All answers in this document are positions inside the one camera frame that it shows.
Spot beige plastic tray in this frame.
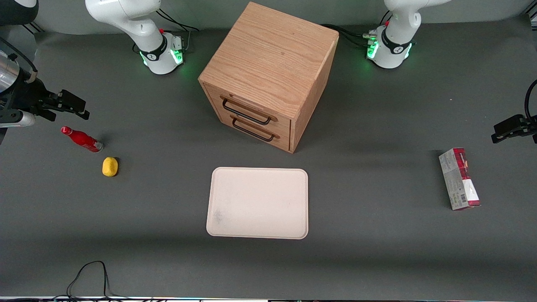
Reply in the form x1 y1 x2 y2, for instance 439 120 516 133
206 167 309 240

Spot black arm base cables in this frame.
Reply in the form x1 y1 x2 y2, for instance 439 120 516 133
321 23 378 47
156 8 200 53

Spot black looped table-edge cable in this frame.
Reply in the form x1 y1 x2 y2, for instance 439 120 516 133
54 260 128 301

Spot black wire drawer handle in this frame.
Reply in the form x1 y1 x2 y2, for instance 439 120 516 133
221 97 272 126
232 117 276 142

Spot red and grey carton box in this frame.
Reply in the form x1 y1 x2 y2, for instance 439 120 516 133
438 147 481 211

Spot black right arm base cables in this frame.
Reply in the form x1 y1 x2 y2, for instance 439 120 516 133
156 8 200 53

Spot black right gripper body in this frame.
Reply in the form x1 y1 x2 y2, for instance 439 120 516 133
18 78 63 123

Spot wooden two-drawer cabinet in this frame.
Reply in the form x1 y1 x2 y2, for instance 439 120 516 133
198 2 339 154

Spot yellow lemon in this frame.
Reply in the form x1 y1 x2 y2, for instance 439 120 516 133
102 157 119 177

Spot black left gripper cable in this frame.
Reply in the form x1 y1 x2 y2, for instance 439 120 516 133
524 79 537 123

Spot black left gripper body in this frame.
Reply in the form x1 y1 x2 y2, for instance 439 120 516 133
519 116 537 144

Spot black left arm base cables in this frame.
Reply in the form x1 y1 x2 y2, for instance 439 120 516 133
321 23 378 47

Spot red coke bottle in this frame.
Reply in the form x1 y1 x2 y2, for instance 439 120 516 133
60 126 104 153

